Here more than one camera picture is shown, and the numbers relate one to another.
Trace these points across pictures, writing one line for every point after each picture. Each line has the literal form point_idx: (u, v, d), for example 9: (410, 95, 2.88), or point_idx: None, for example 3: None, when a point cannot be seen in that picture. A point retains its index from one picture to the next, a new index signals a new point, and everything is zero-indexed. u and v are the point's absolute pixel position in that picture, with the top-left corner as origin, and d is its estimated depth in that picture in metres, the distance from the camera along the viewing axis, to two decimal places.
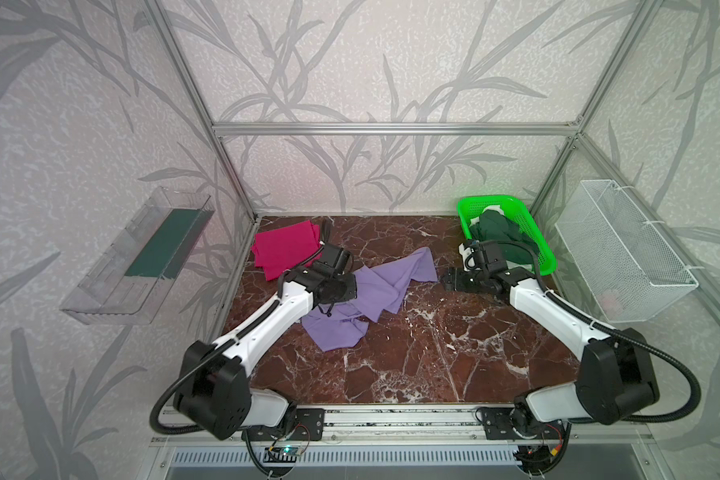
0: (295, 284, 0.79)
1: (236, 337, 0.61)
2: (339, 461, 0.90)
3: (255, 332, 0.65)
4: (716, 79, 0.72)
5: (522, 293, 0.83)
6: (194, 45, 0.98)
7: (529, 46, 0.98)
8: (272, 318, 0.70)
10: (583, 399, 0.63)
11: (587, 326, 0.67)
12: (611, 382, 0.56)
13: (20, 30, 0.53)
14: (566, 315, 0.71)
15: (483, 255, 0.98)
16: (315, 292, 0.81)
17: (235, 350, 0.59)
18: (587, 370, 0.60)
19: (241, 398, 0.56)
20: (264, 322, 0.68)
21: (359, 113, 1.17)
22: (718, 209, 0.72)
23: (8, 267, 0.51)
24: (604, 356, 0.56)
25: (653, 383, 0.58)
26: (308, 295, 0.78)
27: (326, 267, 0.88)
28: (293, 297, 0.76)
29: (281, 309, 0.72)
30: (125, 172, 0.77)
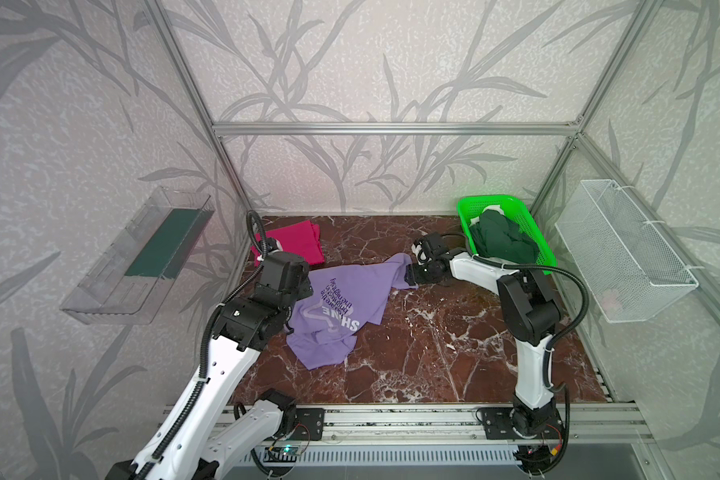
0: (225, 341, 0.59)
1: (155, 456, 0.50)
2: (339, 461, 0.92)
3: (180, 436, 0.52)
4: (716, 79, 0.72)
5: (457, 261, 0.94)
6: (194, 44, 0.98)
7: (529, 45, 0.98)
8: (201, 405, 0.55)
10: (510, 330, 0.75)
11: (501, 268, 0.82)
12: (520, 305, 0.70)
13: (21, 30, 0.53)
14: (486, 266, 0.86)
15: (429, 243, 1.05)
16: (256, 337, 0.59)
17: (158, 470, 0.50)
18: (503, 301, 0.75)
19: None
20: (193, 413, 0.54)
21: (359, 113, 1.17)
22: (718, 209, 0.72)
23: (8, 267, 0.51)
24: (511, 285, 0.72)
25: (555, 302, 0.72)
26: (243, 354, 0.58)
27: (269, 293, 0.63)
28: (224, 366, 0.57)
29: (212, 386, 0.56)
30: (125, 171, 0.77)
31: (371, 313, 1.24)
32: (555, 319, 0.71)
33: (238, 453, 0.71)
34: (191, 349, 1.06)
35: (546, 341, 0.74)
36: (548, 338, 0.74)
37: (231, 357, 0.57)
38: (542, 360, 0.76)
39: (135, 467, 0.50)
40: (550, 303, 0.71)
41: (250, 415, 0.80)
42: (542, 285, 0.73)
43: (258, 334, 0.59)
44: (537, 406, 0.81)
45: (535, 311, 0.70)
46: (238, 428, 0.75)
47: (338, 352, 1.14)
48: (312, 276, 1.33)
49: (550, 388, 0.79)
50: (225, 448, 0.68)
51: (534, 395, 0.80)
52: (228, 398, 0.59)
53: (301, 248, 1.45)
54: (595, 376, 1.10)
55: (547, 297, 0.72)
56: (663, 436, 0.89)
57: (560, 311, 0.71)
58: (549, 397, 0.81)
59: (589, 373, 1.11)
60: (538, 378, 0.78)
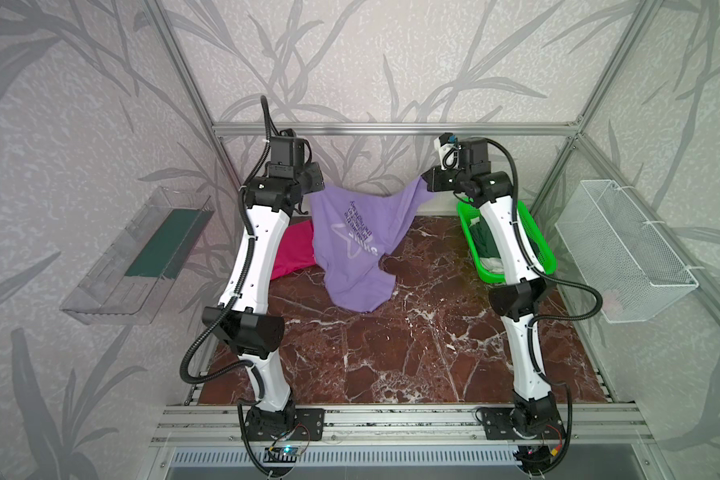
0: (258, 208, 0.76)
1: (236, 292, 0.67)
2: (339, 461, 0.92)
3: (250, 277, 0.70)
4: (716, 79, 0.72)
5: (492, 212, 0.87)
6: (194, 45, 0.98)
7: (529, 46, 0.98)
8: (259, 253, 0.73)
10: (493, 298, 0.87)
11: (526, 265, 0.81)
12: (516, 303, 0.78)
13: (21, 30, 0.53)
14: (514, 248, 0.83)
15: (469, 155, 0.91)
16: (282, 205, 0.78)
17: (242, 302, 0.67)
18: (504, 290, 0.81)
19: (273, 321, 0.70)
20: (253, 262, 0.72)
21: (359, 113, 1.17)
22: (718, 210, 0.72)
23: (7, 268, 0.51)
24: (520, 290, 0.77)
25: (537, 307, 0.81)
26: (278, 214, 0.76)
27: (281, 169, 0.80)
28: (266, 226, 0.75)
29: (261, 241, 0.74)
30: (125, 172, 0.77)
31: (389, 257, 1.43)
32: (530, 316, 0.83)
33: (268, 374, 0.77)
34: None
35: (526, 319, 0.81)
36: (529, 317, 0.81)
37: (266, 219, 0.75)
38: (526, 341, 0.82)
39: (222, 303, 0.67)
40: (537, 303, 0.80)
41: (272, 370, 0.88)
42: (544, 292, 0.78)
43: (285, 201, 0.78)
44: (534, 399, 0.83)
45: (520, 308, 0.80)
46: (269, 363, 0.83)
47: (381, 289, 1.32)
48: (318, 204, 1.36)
49: (542, 375, 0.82)
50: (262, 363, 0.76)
51: (528, 385, 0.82)
52: (274, 252, 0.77)
53: (303, 248, 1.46)
54: (595, 376, 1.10)
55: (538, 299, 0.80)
56: (663, 436, 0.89)
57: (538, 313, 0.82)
58: (545, 389, 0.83)
59: (589, 373, 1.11)
60: (527, 360, 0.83)
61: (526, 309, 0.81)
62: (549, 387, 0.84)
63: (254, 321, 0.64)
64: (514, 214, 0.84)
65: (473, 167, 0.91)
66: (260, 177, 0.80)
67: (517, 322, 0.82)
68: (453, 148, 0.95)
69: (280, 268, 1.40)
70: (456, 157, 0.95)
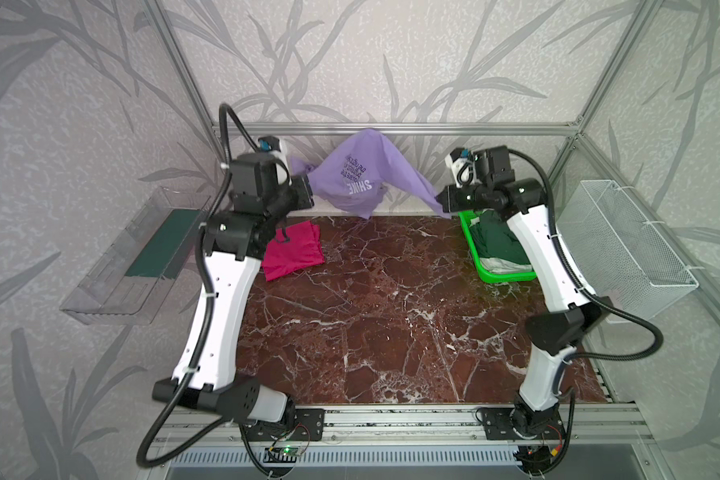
0: (220, 254, 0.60)
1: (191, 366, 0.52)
2: (339, 461, 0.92)
3: (210, 345, 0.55)
4: (717, 79, 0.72)
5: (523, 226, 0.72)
6: (194, 45, 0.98)
7: (529, 46, 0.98)
8: (221, 313, 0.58)
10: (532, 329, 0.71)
11: (573, 288, 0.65)
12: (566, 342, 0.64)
13: (21, 30, 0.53)
14: (556, 269, 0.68)
15: (488, 164, 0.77)
16: (253, 246, 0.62)
17: (200, 378, 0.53)
18: (554, 324, 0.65)
19: (242, 390, 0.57)
20: (213, 324, 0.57)
21: (359, 113, 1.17)
22: (718, 210, 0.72)
23: (8, 268, 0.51)
24: (573, 321, 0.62)
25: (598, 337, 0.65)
26: (245, 263, 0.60)
27: (248, 201, 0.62)
28: (230, 278, 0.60)
29: (223, 298, 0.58)
30: (125, 172, 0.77)
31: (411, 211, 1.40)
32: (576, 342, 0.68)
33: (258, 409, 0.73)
34: None
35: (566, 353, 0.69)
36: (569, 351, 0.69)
37: (230, 268, 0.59)
38: (555, 371, 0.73)
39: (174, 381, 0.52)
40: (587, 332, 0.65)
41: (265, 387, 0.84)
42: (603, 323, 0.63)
43: (255, 245, 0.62)
44: (539, 409, 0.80)
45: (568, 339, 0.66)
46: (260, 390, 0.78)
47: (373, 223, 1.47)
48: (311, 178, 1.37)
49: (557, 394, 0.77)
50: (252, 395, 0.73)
51: (539, 396, 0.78)
52: (240, 310, 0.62)
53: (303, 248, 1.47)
54: (595, 376, 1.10)
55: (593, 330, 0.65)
56: (663, 436, 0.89)
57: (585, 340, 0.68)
58: (554, 402, 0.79)
59: (589, 373, 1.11)
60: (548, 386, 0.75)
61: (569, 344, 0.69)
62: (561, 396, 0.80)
63: (214, 401, 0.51)
64: (551, 226, 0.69)
65: (496, 177, 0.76)
66: (222, 211, 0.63)
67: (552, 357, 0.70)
68: (468, 163, 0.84)
69: (280, 268, 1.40)
70: (473, 172, 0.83)
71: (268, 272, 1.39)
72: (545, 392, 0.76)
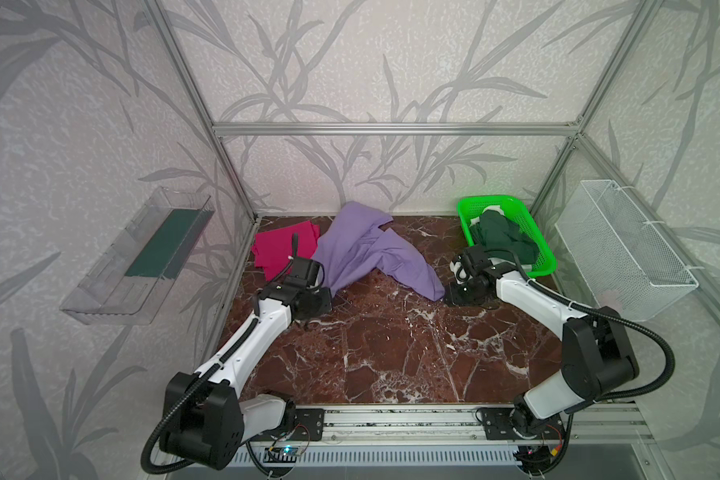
0: (272, 301, 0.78)
1: (219, 361, 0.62)
2: (339, 461, 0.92)
3: (237, 354, 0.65)
4: (716, 79, 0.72)
5: (506, 284, 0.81)
6: (194, 45, 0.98)
7: (529, 46, 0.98)
8: (255, 335, 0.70)
10: (566, 376, 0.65)
11: (566, 306, 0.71)
12: (591, 358, 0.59)
13: (21, 30, 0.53)
14: (544, 298, 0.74)
15: (469, 259, 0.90)
16: (291, 306, 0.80)
17: (220, 374, 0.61)
18: (570, 348, 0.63)
19: (236, 417, 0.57)
20: (246, 342, 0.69)
21: (359, 113, 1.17)
22: (718, 210, 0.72)
23: (8, 268, 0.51)
24: (581, 332, 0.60)
25: (632, 359, 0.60)
26: (287, 311, 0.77)
27: (297, 280, 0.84)
28: (271, 314, 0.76)
29: (262, 326, 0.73)
30: (125, 172, 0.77)
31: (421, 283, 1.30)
32: (627, 378, 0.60)
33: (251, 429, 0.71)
34: (190, 349, 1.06)
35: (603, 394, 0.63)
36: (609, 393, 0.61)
37: (275, 308, 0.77)
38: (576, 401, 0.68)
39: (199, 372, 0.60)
40: (621, 357, 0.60)
41: (260, 399, 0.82)
42: (618, 336, 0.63)
43: (293, 305, 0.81)
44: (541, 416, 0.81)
45: (607, 366, 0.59)
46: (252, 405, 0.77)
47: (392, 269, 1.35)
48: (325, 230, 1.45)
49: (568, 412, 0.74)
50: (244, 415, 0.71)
51: (535, 400, 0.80)
52: (266, 345, 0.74)
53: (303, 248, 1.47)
54: None
55: (622, 351, 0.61)
56: (664, 436, 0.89)
57: (634, 370, 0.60)
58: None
59: None
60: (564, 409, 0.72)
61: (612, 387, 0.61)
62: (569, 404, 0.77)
63: (223, 398, 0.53)
64: (522, 275, 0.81)
65: (476, 268, 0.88)
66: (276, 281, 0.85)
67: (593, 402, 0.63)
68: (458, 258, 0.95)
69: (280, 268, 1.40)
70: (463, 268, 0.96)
71: (268, 272, 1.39)
72: (556, 409, 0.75)
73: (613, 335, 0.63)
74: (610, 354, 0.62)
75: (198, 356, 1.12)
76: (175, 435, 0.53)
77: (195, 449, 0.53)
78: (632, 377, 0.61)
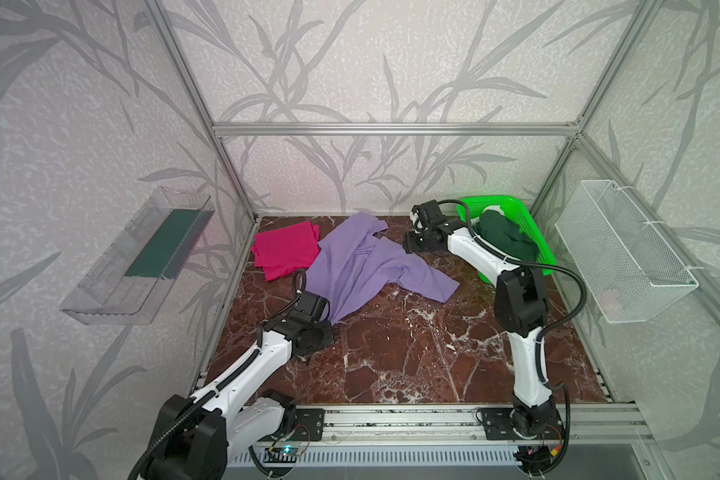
0: (275, 334, 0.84)
1: (216, 388, 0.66)
2: (339, 461, 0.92)
3: (234, 383, 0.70)
4: (716, 79, 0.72)
5: (457, 240, 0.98)
6: (194, 45, 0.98)
7: (529, 46, 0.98)
8: (255, 366, 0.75)
10: (500, 317, 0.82)
11: (501, 261, 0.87)
12: (514, 301, 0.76)
13: (21, 30, 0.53)
14: (486, 254, 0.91)
15: (426, 213, 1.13)
16: (293, 341, 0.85)
17: (214, 401, 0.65)
18: (500, 294, 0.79)
19: (220, 452, 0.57)
20: (246, 372, 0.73)
21: (359, 113, 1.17)
22: (718, 210, 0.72)
23: (8, 268, 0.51)
24: (511, 282, 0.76)
25: (546, 300, 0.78)
26: (286, 345, 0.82)
27: (301, 314, 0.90)
28: (273, 346, 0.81)
29: (262, 357, 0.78)
30: (125, 172, 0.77)
31: (428, 290, 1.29)
32: (542, 314, 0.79)
33: (243, 441, 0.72)
34: (190, 349, 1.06)
35: (535, 334, 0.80)
36: (538, 330, 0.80)
37: (277, 342, 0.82)
38: (534, 353, 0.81)
39: (194, 397, 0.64)
40: (539, 298, 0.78)
41: (254, 407, 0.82)
42: (538, 283, 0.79)
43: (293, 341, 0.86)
44: (536, 404, 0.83)
45: (525, 305, 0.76)
46: (246, 417, 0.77)
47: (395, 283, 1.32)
48: (323, 244, 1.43)
49: (545, 384, 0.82)
50: (235, 429, 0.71)
51: (531, 391, 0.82)
52: (264, 376, 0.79)
53: (302, 248, 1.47)
54: (595, 376, 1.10)
55: (539, 294, 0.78)
56: (663, 436, 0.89)
57: (547, 306, 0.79)
58: (546, 394, 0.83)
59: (589, 373, 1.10)
60: (532, 372, 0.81)
61: (535, 324, 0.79)
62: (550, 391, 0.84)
63: (212, 427, 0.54)
64: (470, 232, 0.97)
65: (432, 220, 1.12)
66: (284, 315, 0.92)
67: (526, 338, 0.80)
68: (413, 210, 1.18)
69: (279, 268, 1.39)
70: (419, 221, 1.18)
71: (268, 272, 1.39)
72: (534, 383, 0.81)
73: (534, 283, 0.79)
74: (531, 297, 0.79)
75: (198, 356, 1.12)
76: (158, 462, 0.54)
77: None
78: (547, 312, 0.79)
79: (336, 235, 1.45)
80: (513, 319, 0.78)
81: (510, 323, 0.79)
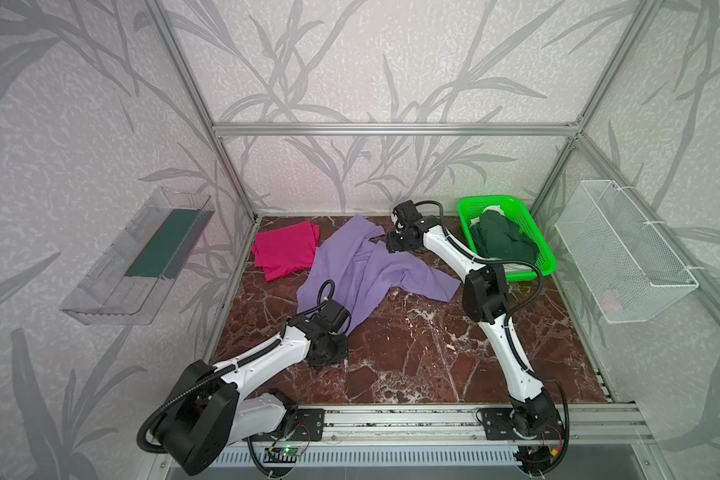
0: (297, 330, 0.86)
1: (236, 364, 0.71)
2: (339, 461, 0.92)
3: (252, 365, 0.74)
4: (716, 79, 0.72)
5: (430, 238, 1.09)
6: (194, 45, 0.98)
7: (529, 46, 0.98)
8: (273, 354, 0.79)
10: (465, 308, 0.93)
11: (470, 260, 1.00)
12: (479, 297, 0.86)
13: (21, 30, 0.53)
14: (456, 253, 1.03)
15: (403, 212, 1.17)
16: (312, 342, 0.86)
17: (233, 376, 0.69)
18: (467, 290, 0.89)
19: (224, 428, 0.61)
20: (264, 358, 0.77)
21: (359, 113, 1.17)
22: (718, 210, 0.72)
23: (8, 268, 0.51)
24: (477, 280, 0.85)
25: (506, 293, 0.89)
26: (305, 344, 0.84)
27: (326, 320, 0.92)
28: (293, 339, 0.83)
29: (281, 348, 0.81)
30: (125, 172, 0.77)
31: (431, 291, 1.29)
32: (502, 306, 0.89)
33: (245, 427, 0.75)
34: (190, 349, 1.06)
35: (502, 320, 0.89)
36: (503, 317, 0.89)
37: (298, 338, 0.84)
38: (506, 341, 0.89)
39: (215, 368, 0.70)
40: (500, 293, 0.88)
41: (261, 399, 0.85)
42: (500, 278, 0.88)
43: (312, 342, 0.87)
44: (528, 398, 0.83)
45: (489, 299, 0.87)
46: (252, 405, 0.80)
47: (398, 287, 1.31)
48: (321, 249, 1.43)
49: (530, 373, 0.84)
50: (239, 415, 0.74)
51: (518, 384, 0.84)
52: (280, 366, 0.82)
53: (303, 248, 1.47)
54: (595, 376, 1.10)
55: (500, 288, 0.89)
56: (663, 436, 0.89)
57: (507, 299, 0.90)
58: (537, 386, 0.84)
59: (589, 373, 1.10)
60: (512, 360, 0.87)
61: (498, 311, 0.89)
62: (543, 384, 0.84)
63: (224, 400, 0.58)
64: (444, 232, 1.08)
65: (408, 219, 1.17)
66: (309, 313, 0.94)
67: (493, 324, 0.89)
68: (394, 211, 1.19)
69: (280, 268, 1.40)
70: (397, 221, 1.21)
71: (268, 272, 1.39)
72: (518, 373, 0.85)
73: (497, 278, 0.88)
74: (493, 291, 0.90)
75: (198, 356, 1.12)
76: (167, 422, 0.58)
77: (176, 445, 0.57)
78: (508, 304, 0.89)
79: (333, 241, 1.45)
80: (477, 311, 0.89)
81: (475, 314, 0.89)
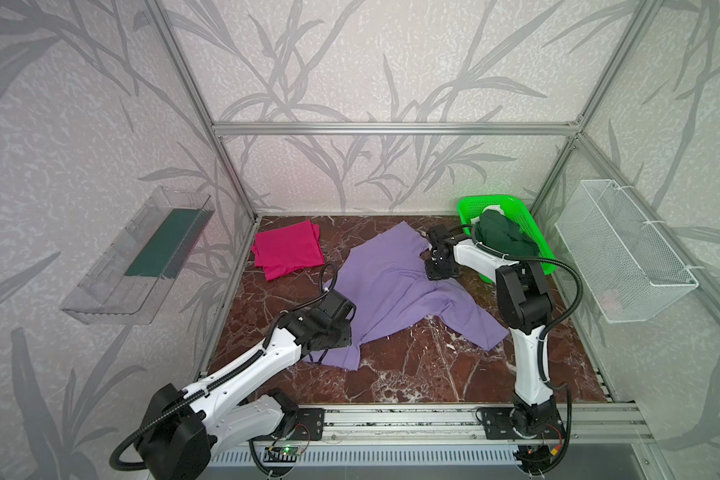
0: (287, 332, 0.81)
1: (206, 387, 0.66)
2: (339, 461, 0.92)
3: (227, 384, 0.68)
4: (717, 79, 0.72)
5: (459, 248, 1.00)
6: (194, 45, 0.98)
7: (529, 46, 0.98)
8: (254, 368, 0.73)
10: (503, 316, 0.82)
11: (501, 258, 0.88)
12: (514, 294, 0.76)
13: (20, 30, 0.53)
14: (487, 256, 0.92)
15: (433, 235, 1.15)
16: (304, 344, 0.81)
17: (202, 402, 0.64)
18: (500, 289, 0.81)
19: (200, 452, 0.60)
20: (244, 373, 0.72)
21: (359, 113, 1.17)
22: (718, 210, 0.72)
23: (8, 267, 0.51)
24: (509, 274, 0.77)
25: (549, 296, 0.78)
26: (295, 348, 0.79)
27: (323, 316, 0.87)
28: (279, 348, 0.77)
29: (264, 359, 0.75)
30: (125, 171, 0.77)
31: (470, 331, 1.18)
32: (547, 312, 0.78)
33: (236, 436, 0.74)
34: (190, 348, 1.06)
35: (538, 331, 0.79)
36: (541, 329, 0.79)
37: (285, 344, 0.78)
38: (535, 352, 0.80)
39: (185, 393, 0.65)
40: (542, 296, 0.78)
41: (254, 406, 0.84)
42: (538, 278, 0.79)
43: (305, 343, 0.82)
44: (535, 403, 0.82)
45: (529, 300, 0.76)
46: (242, 413, 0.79)
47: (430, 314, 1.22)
48: (353, 258, 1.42)
49: (546, 382, 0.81)
50: (228, 426, 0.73)
51: (531, 390, 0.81)
52: (265, 377, 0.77)
53: (302, 248, 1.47)
54: (595, 376, 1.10)
55: (542, 290, 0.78)
56: (663, 436, 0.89)
57: (551, 303, 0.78)
58: (547, 393, 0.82)
59: (589, 373, 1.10)
60: (533, 370, 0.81)
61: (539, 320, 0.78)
62: (552, 391, 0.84)
63: (191, 432, 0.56)
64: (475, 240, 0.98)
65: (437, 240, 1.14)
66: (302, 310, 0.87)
67: (529, 334, 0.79)
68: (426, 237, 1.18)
69: (280, 268, 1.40)
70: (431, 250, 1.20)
71: (268, 272, 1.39)
72: (533, 383, 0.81)
73: (535, 277, 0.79)
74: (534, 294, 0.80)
75: (198, 356, 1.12)
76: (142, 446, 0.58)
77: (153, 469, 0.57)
78: (551, 309, 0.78)
79: (371, 253, 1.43)
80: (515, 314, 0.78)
81: (513, 318, 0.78)
